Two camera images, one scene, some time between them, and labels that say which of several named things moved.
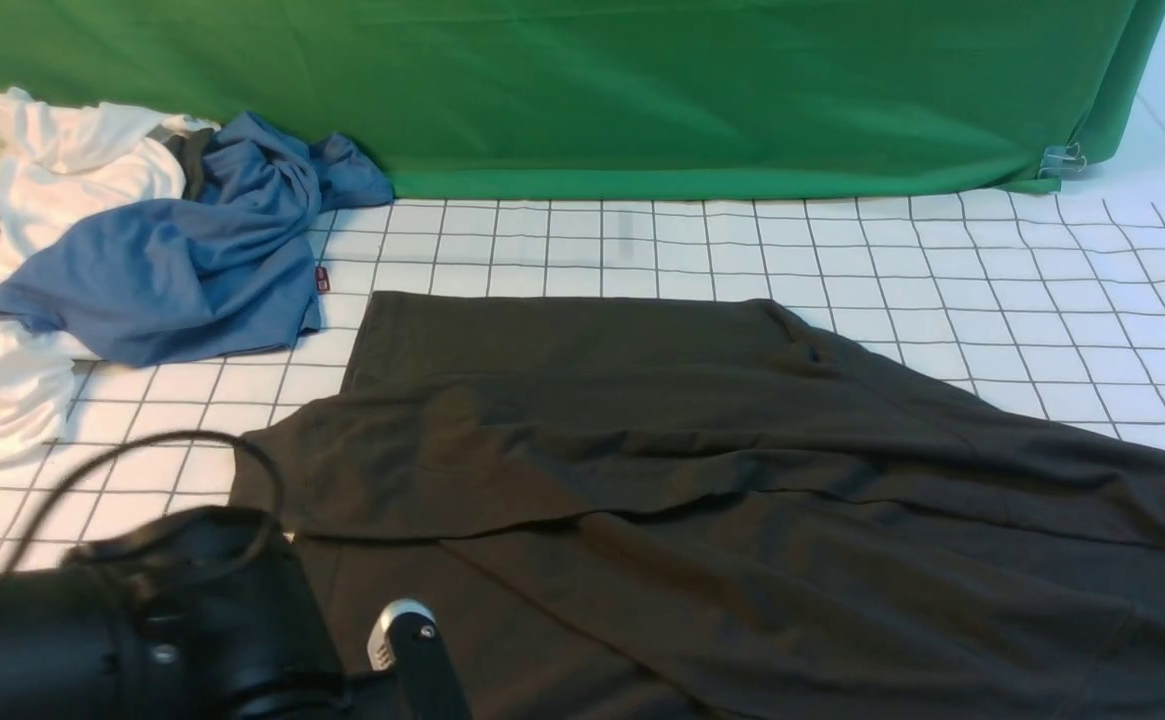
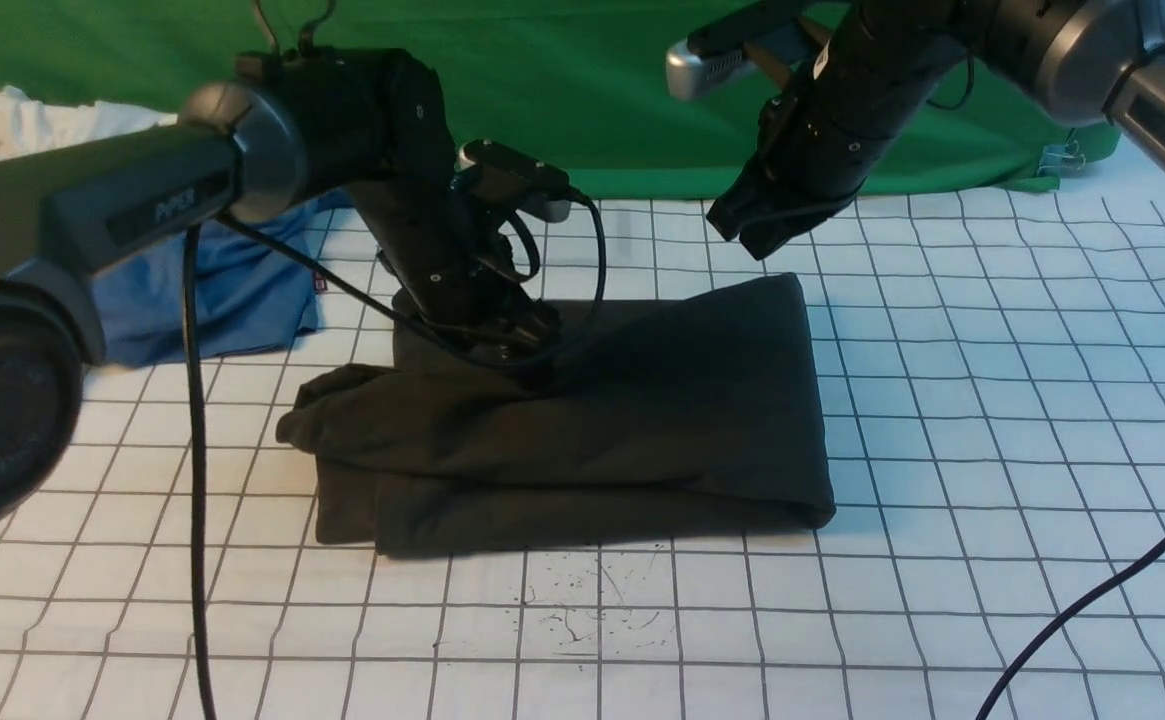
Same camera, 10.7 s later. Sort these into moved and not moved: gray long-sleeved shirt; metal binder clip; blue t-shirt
Moved: gray long-sleeved shirt
Not moved: blue t-shirt; metal binder clip
